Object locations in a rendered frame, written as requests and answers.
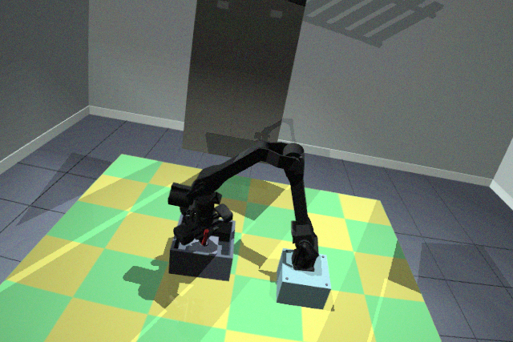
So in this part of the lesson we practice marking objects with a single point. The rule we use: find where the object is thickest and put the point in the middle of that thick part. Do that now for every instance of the red peg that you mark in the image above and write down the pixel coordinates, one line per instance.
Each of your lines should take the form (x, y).
(205, 237)

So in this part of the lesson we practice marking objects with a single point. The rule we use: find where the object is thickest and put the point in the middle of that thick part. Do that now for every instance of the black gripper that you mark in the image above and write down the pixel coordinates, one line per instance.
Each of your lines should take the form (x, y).
(186, 234)

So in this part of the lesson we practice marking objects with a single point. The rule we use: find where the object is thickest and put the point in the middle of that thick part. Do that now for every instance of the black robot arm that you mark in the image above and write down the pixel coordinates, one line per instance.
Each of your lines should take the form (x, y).
(288, 156)

